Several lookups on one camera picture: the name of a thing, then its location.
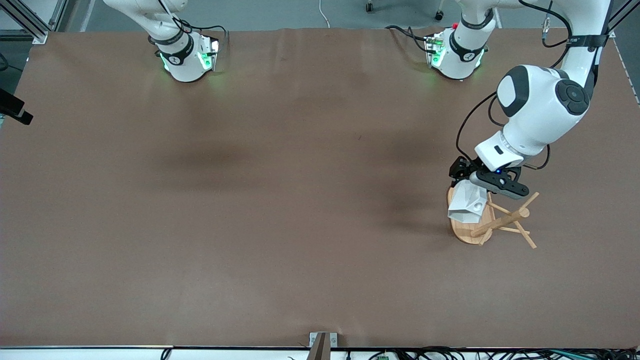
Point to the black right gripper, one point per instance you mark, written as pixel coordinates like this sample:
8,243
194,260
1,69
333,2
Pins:
10,102

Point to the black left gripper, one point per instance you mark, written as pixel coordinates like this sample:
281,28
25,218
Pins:
460,168

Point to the white faceted cup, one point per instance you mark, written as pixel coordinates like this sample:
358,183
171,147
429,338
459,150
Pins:
467,205

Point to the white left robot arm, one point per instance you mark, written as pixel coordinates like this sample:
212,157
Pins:
540,110

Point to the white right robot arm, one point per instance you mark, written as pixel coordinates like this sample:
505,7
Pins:
185,60

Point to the wooden cup rack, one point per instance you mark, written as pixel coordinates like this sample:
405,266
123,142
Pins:
505,220

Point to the brown table cover sheet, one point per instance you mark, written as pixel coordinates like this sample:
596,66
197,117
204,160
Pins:
310,225

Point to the aluminium frame post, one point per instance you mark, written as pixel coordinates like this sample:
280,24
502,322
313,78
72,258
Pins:
620,20
30,20

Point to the metal bracket with post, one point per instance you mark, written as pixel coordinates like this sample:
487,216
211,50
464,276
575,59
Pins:
320,345

